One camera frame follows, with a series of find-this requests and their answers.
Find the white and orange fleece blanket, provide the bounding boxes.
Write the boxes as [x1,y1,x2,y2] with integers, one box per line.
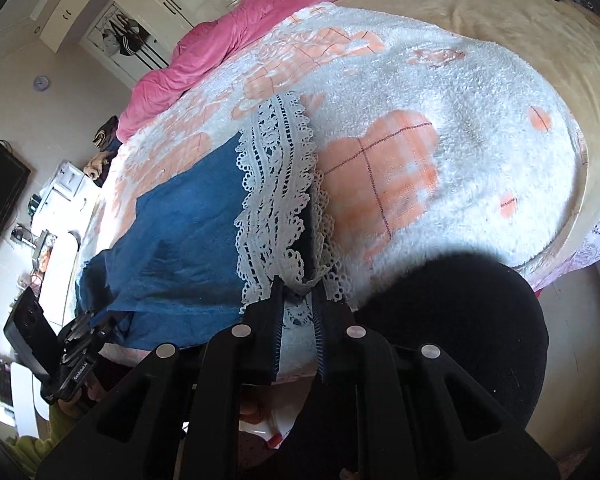
[82,2,588,381]

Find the person's left hand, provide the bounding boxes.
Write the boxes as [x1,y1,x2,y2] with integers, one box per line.
[79,379,107,407]

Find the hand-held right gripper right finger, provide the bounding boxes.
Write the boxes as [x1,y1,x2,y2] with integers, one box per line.
[312,286,561,480]

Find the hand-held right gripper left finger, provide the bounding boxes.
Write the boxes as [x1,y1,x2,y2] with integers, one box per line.
[35,277,287,480]

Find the beige bed sheet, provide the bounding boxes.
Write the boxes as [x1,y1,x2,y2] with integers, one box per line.
[330,0,600,241]

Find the purple floral bed skirt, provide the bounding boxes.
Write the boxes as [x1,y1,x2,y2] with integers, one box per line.
[527,209,600,292]

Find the blue denim jeans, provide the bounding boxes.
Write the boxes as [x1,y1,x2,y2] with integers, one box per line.
[75,91,353,352]

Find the black television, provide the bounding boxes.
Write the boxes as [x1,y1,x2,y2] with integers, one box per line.
[0,140,32,256]

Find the pink duvet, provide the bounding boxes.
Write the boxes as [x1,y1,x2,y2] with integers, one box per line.
[116,0,461,143]

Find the pile of clothes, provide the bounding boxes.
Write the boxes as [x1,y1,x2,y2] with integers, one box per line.
[84,115,122,187]

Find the hanging clothes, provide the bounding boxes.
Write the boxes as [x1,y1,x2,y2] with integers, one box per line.
[100,14,152,59]

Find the person's left forearm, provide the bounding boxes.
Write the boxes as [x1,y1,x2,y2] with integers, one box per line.
[10,400,97,477]

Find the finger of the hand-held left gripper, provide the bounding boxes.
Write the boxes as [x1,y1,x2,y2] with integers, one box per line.
[72,309,110,333]
[60,327,116,358]

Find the white desk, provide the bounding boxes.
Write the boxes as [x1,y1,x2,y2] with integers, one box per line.
[10,160,106,333]

